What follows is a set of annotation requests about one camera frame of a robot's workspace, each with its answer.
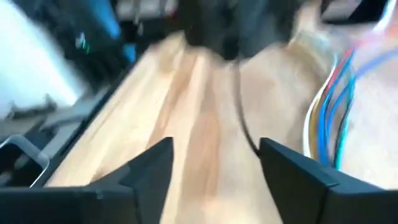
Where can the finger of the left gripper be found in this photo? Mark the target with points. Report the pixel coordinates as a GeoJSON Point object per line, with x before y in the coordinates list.
{"type": "Point", "coordinates": [255, 48]}
{"type": "Point", "coordinates": [222, 48]}

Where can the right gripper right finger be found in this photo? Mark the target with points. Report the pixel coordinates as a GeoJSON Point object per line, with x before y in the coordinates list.
{"type": "Point", "coordinates": [311, 199]}

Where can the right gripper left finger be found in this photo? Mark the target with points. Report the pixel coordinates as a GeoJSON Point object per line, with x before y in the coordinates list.
{"type": "Point", "coordinates": [93, 205]}

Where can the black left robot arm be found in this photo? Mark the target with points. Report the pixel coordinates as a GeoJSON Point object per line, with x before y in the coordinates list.
{"type": "Point", "coordinates": [81, 34]}

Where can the black aluminium table frame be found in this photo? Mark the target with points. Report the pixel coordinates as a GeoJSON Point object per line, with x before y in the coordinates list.
{"type": "Point", "coordinates": [74, 140]}

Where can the silver metal bracket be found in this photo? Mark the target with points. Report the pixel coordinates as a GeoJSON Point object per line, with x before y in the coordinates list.
{"type": "Point", "coordinates": [40, 155]}

